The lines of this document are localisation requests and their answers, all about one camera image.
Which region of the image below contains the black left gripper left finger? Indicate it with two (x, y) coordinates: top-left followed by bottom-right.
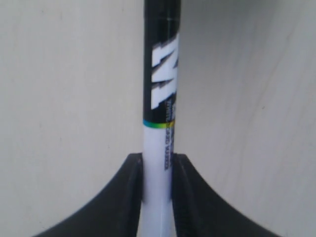
(38, 153), (143, 237)

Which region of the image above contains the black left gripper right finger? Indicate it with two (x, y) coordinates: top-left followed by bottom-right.
(172, 154), (276, 237)

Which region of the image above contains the black and white whiteboard marker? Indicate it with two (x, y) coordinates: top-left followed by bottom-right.
(140, 0), (181, 237)

